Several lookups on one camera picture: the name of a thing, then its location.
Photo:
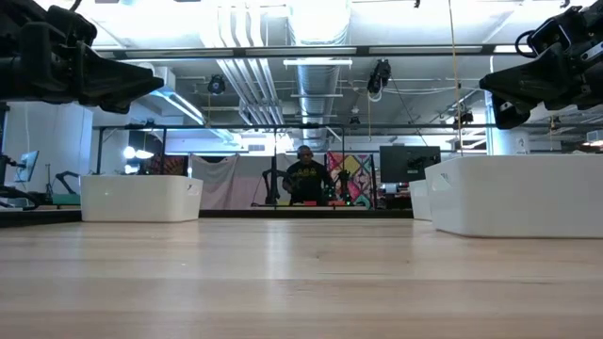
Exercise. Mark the black overhead crossbar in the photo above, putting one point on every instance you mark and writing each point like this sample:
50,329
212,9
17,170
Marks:
330,51

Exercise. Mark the dark red patterned tapestry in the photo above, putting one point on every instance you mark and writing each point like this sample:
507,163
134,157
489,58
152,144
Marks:
169,165

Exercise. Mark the teal background bench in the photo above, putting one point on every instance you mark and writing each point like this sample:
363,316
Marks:
66,200

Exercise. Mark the small tilted monitor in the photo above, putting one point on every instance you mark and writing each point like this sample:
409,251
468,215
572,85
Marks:
28,166

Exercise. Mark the colourful patterned tapestry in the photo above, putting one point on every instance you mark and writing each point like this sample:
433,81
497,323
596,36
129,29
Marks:
358,165

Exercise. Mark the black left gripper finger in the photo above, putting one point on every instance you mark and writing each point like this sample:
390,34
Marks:
118,77
115,108

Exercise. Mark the white plastic basket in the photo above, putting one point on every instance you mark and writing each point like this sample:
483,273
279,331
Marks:
518,198
141,200
419,202

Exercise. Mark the black background workstation frame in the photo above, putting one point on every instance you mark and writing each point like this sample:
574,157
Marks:
235,126

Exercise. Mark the black computer monitor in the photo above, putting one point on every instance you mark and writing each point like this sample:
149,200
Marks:
400,162

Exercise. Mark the white building pillar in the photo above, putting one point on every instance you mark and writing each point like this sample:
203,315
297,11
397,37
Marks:
506,141

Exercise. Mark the grey cloth curtain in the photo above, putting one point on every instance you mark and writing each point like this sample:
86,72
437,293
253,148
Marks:
226,179

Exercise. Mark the black aluminium table frame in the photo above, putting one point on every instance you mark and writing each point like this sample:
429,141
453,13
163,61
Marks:
282,213

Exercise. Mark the silver ventilation duct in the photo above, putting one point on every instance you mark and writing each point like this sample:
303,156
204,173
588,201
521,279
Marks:
318,85

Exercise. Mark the black background robot arm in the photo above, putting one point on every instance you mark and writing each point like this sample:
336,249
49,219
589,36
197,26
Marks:
66,176
344,186
19,195
271,183

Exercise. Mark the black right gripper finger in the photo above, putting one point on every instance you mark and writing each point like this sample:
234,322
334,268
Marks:
532,80
511,115

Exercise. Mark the person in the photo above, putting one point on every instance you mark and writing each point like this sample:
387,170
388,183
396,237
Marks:
306,176

